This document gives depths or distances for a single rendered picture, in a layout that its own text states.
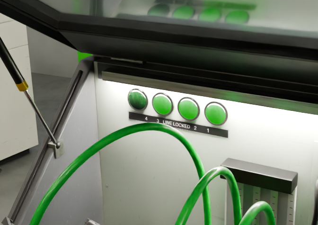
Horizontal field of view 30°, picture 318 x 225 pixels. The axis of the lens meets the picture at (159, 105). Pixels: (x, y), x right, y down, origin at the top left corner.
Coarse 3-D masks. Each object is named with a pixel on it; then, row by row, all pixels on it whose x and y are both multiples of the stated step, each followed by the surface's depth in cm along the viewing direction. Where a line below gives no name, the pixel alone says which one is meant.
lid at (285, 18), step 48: (0, 0) 98; (48, 0) 97; (96, 0) 90; (144, 0) 84; (192, 0) 79; (240, 0) 74; (288, 0) 70; (96, 48) 122; (144, 48) 110; (192, 48) 101; (240, 48) 94; (288, 48) 91
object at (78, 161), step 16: (128, 128) 97; (144, 128) 99; (160, 128) 101; (96, 144) 94; (192, 144) 107; (80, 160) 93; (64, 176) 92; (48, 192) 91; (208, 192) 113; (208, 208) 114; (32, 224) 90; (208, 224) 116
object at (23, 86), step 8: (0, 40) 103; (0, 48) 104; (0, 56) 105; (8, 56) 105; (8, 64) 106; (16, 72) 108; (16, 80) 108; (24, 80) 109; (24, 88) 110; (32, 104) 113; (40, 120) 116; (48, 128) 118; (48, 144) 121; (56, 144) 120; (56, 152) 121
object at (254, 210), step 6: (258, 204) 89; (264, 204) 90; (252, 210) 87; (258, 210) 88; (264, 210) 92; (270, 210) 93; (246, 216) 86; (252, 216) 86; (270, 216) 95; (240, 222) 85; (246, 222) 85; (270, 222) 96
